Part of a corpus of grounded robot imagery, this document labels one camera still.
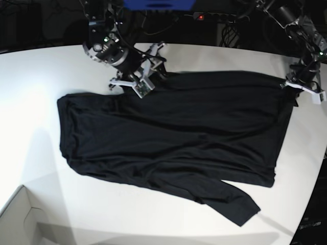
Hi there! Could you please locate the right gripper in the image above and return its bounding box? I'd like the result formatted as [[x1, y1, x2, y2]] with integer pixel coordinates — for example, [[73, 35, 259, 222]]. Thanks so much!
[[108, 42, 168, 92]]

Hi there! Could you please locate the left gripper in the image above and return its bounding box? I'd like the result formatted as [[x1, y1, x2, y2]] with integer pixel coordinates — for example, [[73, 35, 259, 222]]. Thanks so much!
[[281, 63, 326, 104]]

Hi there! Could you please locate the black t-shirt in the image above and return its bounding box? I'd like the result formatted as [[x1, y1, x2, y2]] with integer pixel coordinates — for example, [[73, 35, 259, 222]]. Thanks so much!
[[57, 71, 299, 226]]

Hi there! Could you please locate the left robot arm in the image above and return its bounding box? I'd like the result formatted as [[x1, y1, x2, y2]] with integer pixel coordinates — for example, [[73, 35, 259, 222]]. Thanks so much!
[[237, 1, 326, 104]]

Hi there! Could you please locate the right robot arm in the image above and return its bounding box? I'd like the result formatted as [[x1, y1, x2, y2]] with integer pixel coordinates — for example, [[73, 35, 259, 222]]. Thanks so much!
[[80, 1, 168, 98]]

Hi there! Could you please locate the blue bin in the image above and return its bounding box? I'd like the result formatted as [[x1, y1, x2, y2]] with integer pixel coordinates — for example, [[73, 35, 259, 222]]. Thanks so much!
[[124, 0, 196, 11]]

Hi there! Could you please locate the black power strip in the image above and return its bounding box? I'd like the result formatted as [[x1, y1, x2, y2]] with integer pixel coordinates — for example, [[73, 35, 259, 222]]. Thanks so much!
[[191, 12, 250, 23]]

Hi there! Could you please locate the white cardboard box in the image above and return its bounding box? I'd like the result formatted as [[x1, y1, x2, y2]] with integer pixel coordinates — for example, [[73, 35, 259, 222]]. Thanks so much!
[[1, 185, 76, 244]]

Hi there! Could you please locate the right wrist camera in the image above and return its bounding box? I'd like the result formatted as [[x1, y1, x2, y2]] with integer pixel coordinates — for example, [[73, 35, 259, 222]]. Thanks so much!
[[133, 82, 151, 99]]

